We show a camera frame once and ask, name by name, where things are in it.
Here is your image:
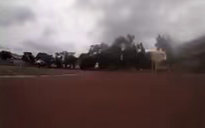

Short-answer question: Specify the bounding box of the row of trees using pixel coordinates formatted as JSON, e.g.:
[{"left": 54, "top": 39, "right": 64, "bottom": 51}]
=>
[{"left": 0, "top": 33, "right": 205, "bottom": 74}]

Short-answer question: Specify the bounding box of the red sports court ground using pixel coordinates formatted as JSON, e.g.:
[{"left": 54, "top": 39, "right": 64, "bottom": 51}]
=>
[{"left": 0, "top": 68, "right": 205, "bottom": 128}]

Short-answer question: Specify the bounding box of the pale yellow building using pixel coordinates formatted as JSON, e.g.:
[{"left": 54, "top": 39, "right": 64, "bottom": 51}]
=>
[{"left": 149, "top": 48, "right": 169, "bottom": 72}]

